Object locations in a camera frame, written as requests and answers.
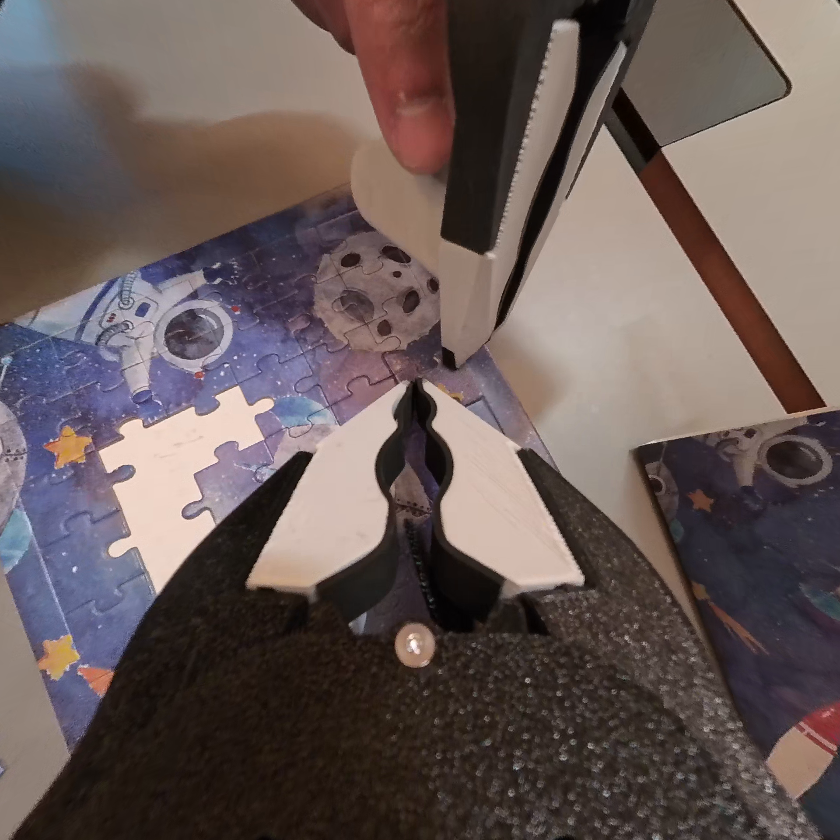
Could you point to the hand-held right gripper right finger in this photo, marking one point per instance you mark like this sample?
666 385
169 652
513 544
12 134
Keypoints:
505 525

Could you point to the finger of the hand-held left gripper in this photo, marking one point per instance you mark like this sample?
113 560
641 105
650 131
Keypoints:
584 151
472 295

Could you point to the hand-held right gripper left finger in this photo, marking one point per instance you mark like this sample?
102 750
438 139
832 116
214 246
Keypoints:
321 525

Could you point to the space jigsaw puzzle board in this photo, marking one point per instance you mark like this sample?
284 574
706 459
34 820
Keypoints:
229 262

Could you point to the beige desk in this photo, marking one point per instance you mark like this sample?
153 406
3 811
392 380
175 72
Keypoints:
656 295

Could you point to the person's left hand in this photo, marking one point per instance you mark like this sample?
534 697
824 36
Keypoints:
407 65

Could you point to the space print puzzle box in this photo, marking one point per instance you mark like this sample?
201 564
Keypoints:
754 558

